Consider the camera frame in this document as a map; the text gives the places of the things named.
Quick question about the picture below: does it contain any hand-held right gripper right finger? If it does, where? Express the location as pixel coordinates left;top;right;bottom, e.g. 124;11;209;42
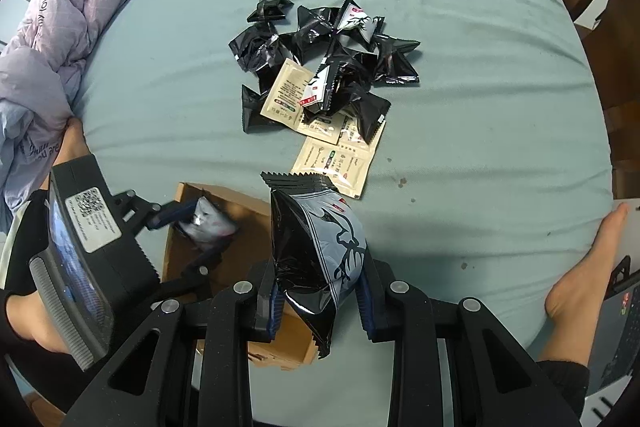
359;258;583;427

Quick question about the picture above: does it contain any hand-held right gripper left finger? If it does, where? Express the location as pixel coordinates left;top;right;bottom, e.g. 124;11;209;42
60;261;287;427

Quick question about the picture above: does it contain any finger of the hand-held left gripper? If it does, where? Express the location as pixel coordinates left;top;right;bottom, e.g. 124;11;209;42
111;189;201;235
160;247;226;303

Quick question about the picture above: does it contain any grey pink-print snack packet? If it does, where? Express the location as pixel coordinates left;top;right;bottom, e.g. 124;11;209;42
177;196;238;253

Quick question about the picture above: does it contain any brown cardboard box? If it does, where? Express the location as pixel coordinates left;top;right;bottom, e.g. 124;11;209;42
162;181;318;370

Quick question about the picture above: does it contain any grey black deer-print snack packet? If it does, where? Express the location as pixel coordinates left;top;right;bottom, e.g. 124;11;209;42
261;172;371;360

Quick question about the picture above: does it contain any beige sachet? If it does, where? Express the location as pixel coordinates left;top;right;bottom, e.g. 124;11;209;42
300;111;386;152
260;58;322;128
291;134;377;199

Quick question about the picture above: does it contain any pile of black packets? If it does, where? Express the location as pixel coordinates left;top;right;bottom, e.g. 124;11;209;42
229;0;422;146

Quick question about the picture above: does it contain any person's right foot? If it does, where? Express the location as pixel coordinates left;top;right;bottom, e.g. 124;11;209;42
537;202;632;363

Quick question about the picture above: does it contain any lavender duvet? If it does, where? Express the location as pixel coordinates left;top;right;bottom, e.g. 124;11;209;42
0;0;173;208

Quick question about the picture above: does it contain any dark laptop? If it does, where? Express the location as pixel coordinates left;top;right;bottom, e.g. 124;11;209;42
585;257;640;398

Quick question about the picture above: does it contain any white low cabinet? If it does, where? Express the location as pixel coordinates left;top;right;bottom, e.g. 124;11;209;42
612;198;640;268

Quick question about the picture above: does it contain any brown wooden chair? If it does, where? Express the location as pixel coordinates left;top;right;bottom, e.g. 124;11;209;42
562;0;640;198

